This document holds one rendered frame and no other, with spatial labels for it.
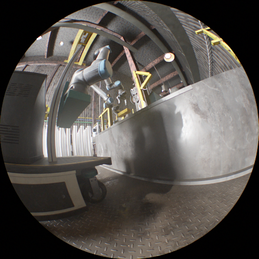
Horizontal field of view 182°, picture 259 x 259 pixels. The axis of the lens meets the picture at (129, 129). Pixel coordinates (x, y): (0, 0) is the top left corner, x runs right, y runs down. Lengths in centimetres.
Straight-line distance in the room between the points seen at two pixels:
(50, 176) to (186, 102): 87
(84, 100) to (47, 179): 45
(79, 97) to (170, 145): 71
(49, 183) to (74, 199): 13
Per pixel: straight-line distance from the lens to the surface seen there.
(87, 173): 50
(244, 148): 74
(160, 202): 56
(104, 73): 58
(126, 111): 113
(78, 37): 1109
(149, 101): 312
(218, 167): 69
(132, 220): 48
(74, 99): 51
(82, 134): 332
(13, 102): 61
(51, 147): 58
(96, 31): 573
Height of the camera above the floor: 38
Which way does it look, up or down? 11 degrees up
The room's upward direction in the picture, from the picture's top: 9 degrees counter-clockwise
